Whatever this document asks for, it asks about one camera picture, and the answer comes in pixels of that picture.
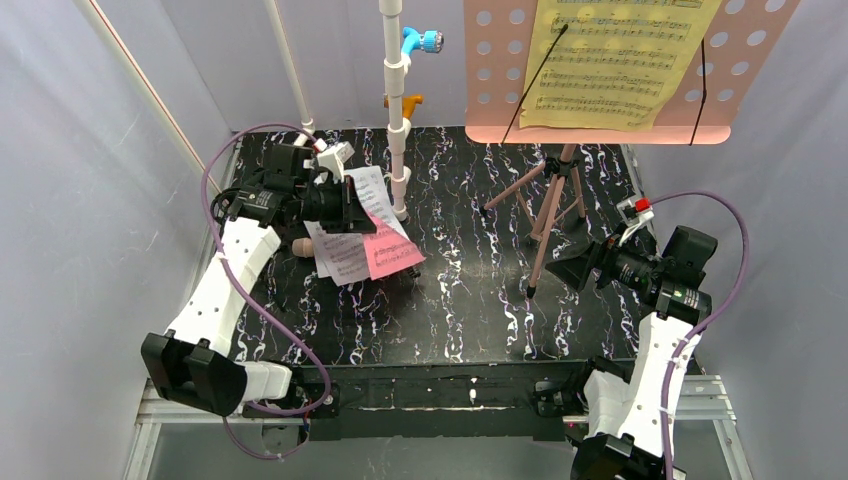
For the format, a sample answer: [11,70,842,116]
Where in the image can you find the white sheet music page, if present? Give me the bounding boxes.
[305,221,370,286]
[345,166,408,239]

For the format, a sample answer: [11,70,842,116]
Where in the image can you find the pink sheet music page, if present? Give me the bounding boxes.
[363,213,425,280]

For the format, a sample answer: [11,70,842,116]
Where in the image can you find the pink microphone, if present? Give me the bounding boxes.
[291,237,315,258]

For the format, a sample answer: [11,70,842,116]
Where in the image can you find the pink music stand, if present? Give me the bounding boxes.
[462,0,803,301]

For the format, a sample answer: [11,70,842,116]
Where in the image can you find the yellow sheet music page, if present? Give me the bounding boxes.
[519,0,721,131]

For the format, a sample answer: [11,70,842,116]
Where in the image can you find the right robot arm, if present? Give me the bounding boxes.
[546,226,718,479]

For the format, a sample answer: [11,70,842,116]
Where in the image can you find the orange clip on pipe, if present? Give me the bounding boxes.
[401,95,424,120]

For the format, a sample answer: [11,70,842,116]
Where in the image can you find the blue clip on pipe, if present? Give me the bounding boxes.
[401,27,444,55]

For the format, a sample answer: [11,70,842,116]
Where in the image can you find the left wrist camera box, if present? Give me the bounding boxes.
[313,141,354,183]

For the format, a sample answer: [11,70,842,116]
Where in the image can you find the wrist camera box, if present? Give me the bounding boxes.
[313,141,354,183]
[616,195,654,246]

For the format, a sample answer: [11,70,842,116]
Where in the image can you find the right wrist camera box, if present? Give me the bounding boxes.
[616,195,654,246]

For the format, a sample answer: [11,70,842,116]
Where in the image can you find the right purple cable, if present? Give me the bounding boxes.
[645,192,751,480]

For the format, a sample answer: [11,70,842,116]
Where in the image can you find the white PVC pipe frame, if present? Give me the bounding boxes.
[75,1,411,221]

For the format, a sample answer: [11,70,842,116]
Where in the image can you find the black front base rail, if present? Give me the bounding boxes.
[238,357,654,442]

